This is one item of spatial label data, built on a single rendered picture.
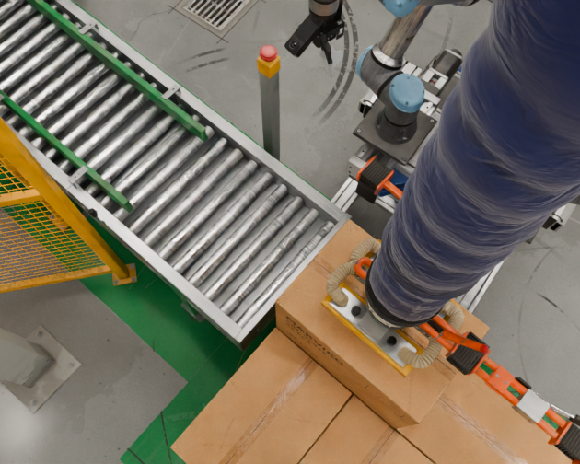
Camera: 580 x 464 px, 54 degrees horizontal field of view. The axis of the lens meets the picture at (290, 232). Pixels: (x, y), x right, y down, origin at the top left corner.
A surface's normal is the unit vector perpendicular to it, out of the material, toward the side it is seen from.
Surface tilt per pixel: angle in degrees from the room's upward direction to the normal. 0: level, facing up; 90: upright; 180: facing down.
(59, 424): 0
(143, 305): 0
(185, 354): 0
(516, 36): 94
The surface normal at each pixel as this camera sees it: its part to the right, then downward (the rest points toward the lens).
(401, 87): 0.09, -0.26
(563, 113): -0.57, 0.80
